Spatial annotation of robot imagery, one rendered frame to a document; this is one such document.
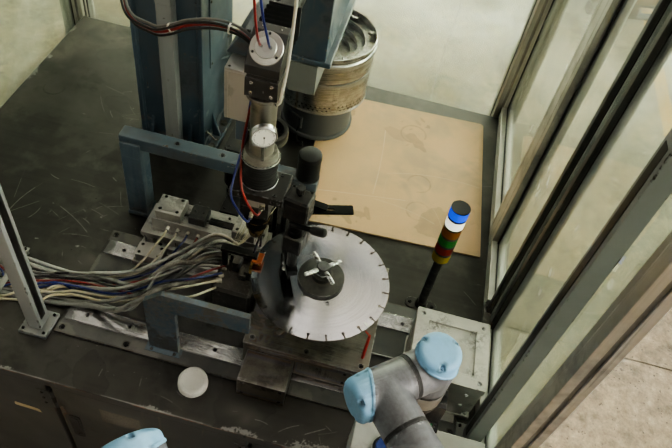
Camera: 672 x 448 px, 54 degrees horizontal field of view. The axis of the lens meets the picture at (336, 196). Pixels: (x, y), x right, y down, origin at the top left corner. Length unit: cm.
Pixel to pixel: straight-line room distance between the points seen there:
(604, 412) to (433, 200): 115
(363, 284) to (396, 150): 72
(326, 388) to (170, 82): 93
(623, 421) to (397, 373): 183
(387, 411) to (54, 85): 171
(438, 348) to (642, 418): 184
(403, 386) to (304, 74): 79
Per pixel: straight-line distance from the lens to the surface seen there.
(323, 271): 152
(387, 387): 105
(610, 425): 278
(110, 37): 258
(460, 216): 150
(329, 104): 201
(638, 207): 98
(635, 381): 293
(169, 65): 188
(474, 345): 162
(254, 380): 157
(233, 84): 127
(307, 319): 151
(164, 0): 176
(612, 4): 150
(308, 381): 165
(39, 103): 234
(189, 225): 177
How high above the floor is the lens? 224
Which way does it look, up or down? 48 degrees down
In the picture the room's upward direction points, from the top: 11 degrees clockwise
